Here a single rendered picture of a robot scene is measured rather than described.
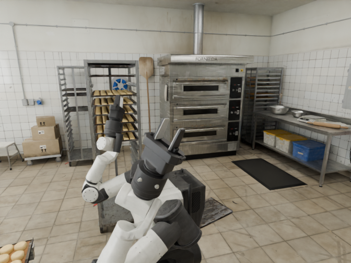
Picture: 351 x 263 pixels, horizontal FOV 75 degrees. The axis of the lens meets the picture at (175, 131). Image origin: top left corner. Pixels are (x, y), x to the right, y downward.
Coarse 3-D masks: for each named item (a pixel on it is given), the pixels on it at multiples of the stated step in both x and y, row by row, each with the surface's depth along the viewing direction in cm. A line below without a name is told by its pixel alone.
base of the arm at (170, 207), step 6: (162, 204) 86; (168, 204) 83; (174, 204) 80; (180, 204) 79; (162, 210) 81; (168, 210) 78; (174, 210) 76; (180, 210) 78; (156, 216) 80; (162, 216) 77; (168, 216) 76; (174, 216) 76; (156, 222) 81; (198, 234) 79; (198, 240) 78; (174, 246) 82; (180, 246) 79; (186, 246) 78; (192, 246) 78
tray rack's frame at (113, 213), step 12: (96, 60) 201; (108, 60) 204; (120, 60) 207; (132, 60) 210; (108, 72) 265; (96, 156) 282; (108, 204) 277; (108, 216) 254; (120, 216) 254; (132, 216) 254
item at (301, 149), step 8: (296, 144) 404; (304, 144) 401; (312, 144) 401; (320, 144) 401; (296, 152) 407; (304, 152) 391; (312, 152) 386; (320, 152) 392; (304, 160) 393; (312, 160) 392
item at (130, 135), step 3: (126, 132) 262; (129, 132) 254; (132, 132) 262; (99, 135) 241; (102, 135) 241; (105, 135) 241; (123, 135) 241; (126, 135) 241; (129, 135) 242; (132, 135) 243; (123, 138) 236; (126, 138) 230; (129, 138) 237; (132, 138) 231; (135, 138) 237
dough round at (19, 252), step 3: (15, 252) 102; (18, 252) 102; (21, 252) 102; (24, 252) 103; (12, 255) 100; (15, 255) 100; (18, 255) 100; (21, 255) 101; (24, 255) 102; (12, 258) 99; (15, 258) 99; (18, 258) 100; (21, 258) 101
